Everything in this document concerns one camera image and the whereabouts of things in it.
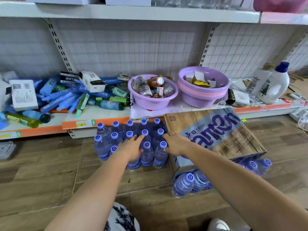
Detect person's right hand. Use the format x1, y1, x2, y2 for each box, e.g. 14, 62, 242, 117
162, 132, 195, 157

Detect person's left hand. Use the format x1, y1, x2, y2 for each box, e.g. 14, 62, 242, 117
115, 134, 146, 164

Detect pile of water bottles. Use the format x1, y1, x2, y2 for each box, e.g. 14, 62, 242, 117
94, 118, 272, 198

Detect person's left forearm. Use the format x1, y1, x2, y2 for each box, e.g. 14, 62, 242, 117
44, 151, 130, 231

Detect person's right forearm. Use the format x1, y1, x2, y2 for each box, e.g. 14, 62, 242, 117
185, 144, 308, 231

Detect person's white shoe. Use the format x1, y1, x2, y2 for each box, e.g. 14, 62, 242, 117
208, 218, 230, 231

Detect brown carton purple print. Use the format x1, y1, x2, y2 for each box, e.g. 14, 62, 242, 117
163, 107, 267, 181

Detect large purple plastic basin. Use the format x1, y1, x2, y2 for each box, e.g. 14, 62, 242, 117
178, 66, 231, 91
180, 92, 223, 108

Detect small purple plastic basin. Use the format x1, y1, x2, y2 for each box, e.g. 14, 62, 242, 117
127, 74, 179, 111

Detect dark bottle blue label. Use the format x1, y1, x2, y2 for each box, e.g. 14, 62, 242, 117
88, 98, 125, 111

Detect dark bottle green label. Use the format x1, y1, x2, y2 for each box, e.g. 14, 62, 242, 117
95, 96, 130, 107

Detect price label green arrow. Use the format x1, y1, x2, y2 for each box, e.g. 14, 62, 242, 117
0, 131, 21, 140
76, 119, 96, 128

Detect silver patterned can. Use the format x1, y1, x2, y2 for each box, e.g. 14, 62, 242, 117
161, 82, 175, 98

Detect pink plastic basin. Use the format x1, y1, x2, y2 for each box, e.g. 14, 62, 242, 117
177, 80, 229, 98

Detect dark bottle mint label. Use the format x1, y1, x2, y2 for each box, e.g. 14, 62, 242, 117
107, 86, 130, 98

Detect green white slim box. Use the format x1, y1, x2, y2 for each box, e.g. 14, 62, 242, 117
76, 93, 90, 117

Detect brown drink bottle white cap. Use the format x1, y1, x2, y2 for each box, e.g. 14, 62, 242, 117
147, 76, 165, 89

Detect small white blister pack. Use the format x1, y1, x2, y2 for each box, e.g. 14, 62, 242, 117
117, 72, 133, 81

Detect black white patterned trousers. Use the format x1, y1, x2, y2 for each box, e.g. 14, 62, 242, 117
103, 202, 141, 231

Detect black white packet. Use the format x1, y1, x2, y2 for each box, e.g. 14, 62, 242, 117
225, 89, 251, 108

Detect orange flat packet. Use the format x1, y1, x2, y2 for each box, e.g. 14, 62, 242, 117
36, 107, 73, 114

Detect pile of blue tubes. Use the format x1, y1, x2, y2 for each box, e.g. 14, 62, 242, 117
0, 77, 125, 118

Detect blue bottle dark cap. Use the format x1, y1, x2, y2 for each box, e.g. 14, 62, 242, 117
21, 110, 51, 124

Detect white orange-edged store shelf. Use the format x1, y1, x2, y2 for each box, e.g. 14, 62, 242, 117
0, 0, 308, 140

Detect yellow green bottle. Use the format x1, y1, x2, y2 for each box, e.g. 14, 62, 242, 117
4, 112, 43, 129

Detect white detergent bottle blue cap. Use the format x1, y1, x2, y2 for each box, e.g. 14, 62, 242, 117
257, 62, 290, 105

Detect white printed carton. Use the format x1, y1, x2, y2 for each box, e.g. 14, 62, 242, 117
0, 80, 13, 112
9, 80, 39, 111

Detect white power strip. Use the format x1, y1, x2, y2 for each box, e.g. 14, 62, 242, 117
288, 107, 308, 123

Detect clear plastic lid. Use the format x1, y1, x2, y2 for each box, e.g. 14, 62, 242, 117
0, 141, 17, 161

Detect white red handheld tool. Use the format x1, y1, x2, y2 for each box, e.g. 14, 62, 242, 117
288, 92, 304, 101

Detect flattened brown cardboard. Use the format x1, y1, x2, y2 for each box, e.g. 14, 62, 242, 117
279, 74, 308, 100

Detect row of clear glasses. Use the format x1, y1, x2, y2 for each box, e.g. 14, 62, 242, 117
151, 0, 253, 10

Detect plain white box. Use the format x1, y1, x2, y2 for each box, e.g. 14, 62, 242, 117
105, 0, 152, 7

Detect pink plastic basket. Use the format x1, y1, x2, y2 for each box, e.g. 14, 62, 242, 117
253, 0, 308, 13

